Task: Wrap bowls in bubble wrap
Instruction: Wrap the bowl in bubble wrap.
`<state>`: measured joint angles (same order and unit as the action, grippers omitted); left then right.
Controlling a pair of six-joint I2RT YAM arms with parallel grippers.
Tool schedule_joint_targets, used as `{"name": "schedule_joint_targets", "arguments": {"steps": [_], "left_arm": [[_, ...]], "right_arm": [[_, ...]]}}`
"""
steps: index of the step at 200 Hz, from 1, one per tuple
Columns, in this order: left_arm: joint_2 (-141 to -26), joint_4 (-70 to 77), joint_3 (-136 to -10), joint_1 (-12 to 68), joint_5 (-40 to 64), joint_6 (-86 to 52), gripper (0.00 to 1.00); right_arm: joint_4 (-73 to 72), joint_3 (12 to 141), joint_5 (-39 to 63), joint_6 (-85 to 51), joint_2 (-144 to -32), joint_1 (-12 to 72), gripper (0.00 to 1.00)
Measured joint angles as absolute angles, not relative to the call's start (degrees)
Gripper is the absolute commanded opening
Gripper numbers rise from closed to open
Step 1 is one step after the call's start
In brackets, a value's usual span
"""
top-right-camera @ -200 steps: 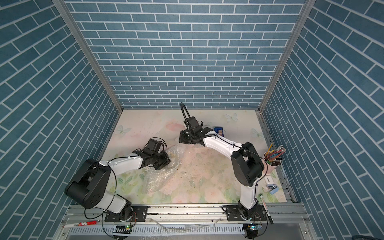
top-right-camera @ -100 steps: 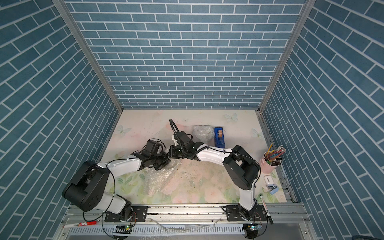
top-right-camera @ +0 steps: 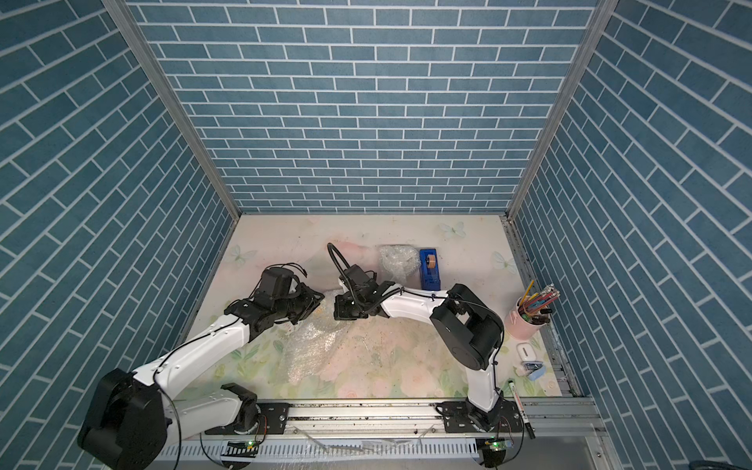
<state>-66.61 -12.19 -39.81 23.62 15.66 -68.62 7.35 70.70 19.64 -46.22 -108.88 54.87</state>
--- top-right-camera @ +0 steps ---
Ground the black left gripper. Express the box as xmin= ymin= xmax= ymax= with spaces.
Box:
xmin=272 ymin=283 xmax=327 ymax=325

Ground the clear bubble wrap sheet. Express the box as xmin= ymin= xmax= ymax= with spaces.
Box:
xmin=378 ymin=245 xmax=420 ymax=285
xmin=281 ymin=290 xmax=354 ymax=386

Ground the blue tape dispenser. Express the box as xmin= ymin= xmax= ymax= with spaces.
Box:
xmin=419 ymin=249 xmax=441 ymax=291

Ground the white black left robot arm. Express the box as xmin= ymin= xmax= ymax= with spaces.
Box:
xmin=78 ymin=264 xmax=325 ymax=469

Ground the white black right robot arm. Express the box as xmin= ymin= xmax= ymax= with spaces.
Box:
xmin=334 ymin=266 xmax=504 ymax=432

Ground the pink pencil holder cup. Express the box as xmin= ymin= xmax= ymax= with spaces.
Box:
xmin=503 ymin=305 xmax=551 ymax=341

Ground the bundle of coloured pencils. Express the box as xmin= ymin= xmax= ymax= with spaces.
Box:
xmin=517 ymin=281 xmax=560 ymax=326

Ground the white small box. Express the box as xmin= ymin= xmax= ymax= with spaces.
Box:
xmin=516 ymin=343 xmax=539 ymax=365

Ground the blue white stapler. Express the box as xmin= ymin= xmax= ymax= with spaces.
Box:
xmin=521 ymin=362 xmax=546 ymax=382

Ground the black marker pen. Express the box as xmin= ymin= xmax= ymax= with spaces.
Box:
xmin=507 ymin=379 xmax=536 ymax=440

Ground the white vented cable duct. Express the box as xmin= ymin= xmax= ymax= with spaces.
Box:
xmin=155 ymin=439 xmax=480 ymax=462

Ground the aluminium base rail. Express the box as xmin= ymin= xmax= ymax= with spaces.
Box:
xmin=122 ymin=398 xmax=606 ymax=442

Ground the aluminium corner frame post left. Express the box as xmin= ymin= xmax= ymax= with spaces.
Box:
xmin=103 ymin=0 xmax=242 ymax=222

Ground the aluminium corner frame post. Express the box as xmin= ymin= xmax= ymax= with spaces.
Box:
xmin=506 ymin=0 xmax=618 ymax=222
xmin=103 ymin=0 xmax=242 ymax=222

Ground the aluminium corner frame post right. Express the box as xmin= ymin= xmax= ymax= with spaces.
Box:
xmin=506 ymin=0 xmax=618 ymax=222

